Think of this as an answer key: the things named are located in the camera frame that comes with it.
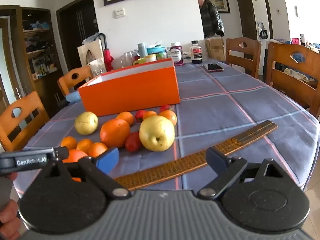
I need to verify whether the brown cardboard box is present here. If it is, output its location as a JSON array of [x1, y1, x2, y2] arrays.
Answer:
[[204, 37, 225, 61]]

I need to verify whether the person's left hand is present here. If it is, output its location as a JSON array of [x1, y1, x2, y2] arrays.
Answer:
[[0, 172, 22, 240]]

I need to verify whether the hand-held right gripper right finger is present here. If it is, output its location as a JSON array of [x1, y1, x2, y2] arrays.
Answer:
[[197, 147, 284, 200]]

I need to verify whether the large yellow pear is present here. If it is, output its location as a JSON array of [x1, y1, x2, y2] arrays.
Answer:
[[139, 115, 175, 152]]

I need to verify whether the black smartphone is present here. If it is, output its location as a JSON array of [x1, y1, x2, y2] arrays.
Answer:
[[203, 63, 224, 72]]

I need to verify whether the teal plastic container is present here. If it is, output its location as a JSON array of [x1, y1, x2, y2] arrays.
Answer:
[[147, 45, 165, 55]]

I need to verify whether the dark glass bottle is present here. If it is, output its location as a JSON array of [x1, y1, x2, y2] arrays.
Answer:
[[190, 40, 203, 65]]

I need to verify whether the dark wooden door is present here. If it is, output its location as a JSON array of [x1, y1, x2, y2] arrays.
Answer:
[[56, 0, 99, 70]]

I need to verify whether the purple supplement bottle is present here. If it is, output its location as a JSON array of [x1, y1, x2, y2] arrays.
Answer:
[[170, 42, 184, 67]]

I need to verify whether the large yellow citrus fruit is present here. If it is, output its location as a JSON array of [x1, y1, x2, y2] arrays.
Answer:
[[74, 111, 99, 135]]

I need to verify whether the blue plastic bag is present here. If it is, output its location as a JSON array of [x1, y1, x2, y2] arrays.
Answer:
[[82, 33, 100, 45]]

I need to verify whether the hanging dark jacket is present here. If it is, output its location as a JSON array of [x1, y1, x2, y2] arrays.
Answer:
[[199, 0, 225, 38]]

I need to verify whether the orange cardboard box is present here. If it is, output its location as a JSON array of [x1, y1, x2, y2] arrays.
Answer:
[[78, 58, 181, 117]]

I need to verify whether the grey-blue tall cup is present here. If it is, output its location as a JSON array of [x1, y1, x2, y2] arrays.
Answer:
[[137, 42, 148, 57]]

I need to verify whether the brown wooden ruler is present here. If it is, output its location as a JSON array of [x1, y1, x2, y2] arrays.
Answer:
[[114, 120, 279, 191]]

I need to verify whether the clear plastic container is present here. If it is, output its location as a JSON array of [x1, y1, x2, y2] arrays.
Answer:
[[111, 56, 125, 70]]

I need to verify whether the red folded umbrella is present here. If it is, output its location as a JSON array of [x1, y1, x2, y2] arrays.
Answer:
[[98, 33, 114, 72]]

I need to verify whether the wooden chair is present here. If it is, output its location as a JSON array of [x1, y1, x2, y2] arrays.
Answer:
[[0, 91, 50, 152], [266, 42, 320, 118], [57, 66, 94, 97], [226, 37, 262, 79]]

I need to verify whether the wooden shelf cabinet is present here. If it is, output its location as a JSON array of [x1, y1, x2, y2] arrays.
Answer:
[[16, 5, 65, 118]]

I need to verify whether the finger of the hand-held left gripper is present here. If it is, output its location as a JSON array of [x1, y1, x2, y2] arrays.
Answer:
[[51, 146, 70, 160]]

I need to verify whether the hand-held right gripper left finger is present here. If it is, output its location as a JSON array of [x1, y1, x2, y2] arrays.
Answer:
[[42, 147, 132, 201]]

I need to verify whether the paper bag with brown print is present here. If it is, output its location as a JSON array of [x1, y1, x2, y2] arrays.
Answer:
[[77, 39, 104, 67]]

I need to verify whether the blue plaid tablecloth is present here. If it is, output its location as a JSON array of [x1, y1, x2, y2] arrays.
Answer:
[[12, 61, 320, 200]]

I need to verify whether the black handbag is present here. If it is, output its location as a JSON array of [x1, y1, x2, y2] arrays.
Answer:
[[259, 22, 268, 40]]

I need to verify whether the large orange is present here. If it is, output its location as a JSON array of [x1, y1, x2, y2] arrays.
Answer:
[[100, 119, 131, 148]]

